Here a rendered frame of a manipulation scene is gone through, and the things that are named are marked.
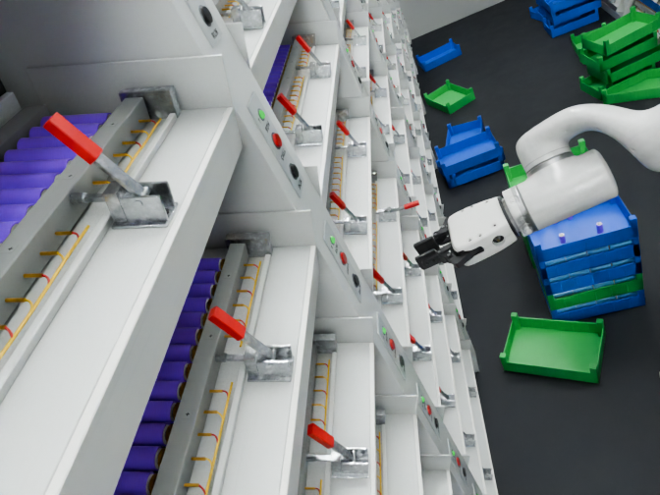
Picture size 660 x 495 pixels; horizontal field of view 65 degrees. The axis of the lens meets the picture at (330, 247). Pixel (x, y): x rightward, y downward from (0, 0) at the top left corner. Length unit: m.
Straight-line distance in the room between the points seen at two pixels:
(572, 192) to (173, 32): 0.62
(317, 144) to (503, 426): 1.29
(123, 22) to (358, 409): 0.49
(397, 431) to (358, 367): 0.18
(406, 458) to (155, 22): 0.65
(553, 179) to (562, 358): 1.15
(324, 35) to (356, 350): 0.74
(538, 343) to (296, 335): 1.57
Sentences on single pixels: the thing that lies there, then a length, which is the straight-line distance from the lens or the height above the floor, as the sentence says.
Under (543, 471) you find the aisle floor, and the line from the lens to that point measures 1.78.
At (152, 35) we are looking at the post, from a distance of 0.53.
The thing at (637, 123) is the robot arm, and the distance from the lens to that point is 0.84.
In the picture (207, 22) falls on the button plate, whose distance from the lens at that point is 0.55.
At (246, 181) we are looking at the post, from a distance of 0.57.
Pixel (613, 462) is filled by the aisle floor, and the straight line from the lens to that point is 1.78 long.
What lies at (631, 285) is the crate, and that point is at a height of 0.11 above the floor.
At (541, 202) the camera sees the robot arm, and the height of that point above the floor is 1.05.
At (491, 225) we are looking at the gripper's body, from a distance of 0.89.
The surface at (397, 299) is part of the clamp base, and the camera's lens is 1.02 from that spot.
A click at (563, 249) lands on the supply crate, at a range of 1.81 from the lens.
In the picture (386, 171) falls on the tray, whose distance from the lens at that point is 1.37.
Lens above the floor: 1.60
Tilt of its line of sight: 35 degrees down
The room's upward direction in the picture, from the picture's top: 30 degrees counter-clockwise
